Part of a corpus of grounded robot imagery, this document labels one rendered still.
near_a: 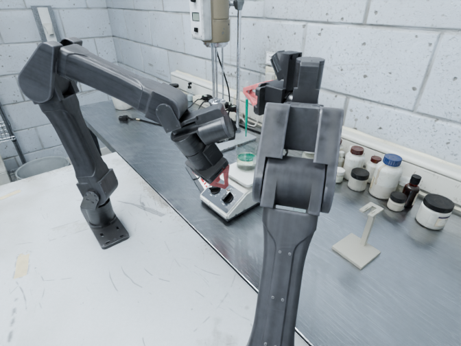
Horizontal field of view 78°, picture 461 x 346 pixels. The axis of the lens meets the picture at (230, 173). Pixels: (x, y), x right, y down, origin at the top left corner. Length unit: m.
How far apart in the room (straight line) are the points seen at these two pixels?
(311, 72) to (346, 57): 0.53
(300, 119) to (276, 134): 0.05
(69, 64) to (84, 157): 0.20
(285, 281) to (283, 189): 0.10
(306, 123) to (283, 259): 0.17
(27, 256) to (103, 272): 0.21
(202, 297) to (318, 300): 0.24
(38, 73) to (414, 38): 0.94
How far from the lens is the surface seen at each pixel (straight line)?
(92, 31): 3.04
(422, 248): 0.86
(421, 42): 1.02
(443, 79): 1.01
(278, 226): 0.33
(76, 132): 0.70
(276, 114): 0.35
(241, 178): 0.80
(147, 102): 0.58
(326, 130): 0.34
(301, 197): 0.33
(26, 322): 0.72
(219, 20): 1.07
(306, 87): 0.60
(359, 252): 0.76
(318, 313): 0.64
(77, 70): 0.63
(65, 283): 0.74
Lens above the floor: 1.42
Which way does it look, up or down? 32 degrees down
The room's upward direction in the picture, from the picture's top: straight up
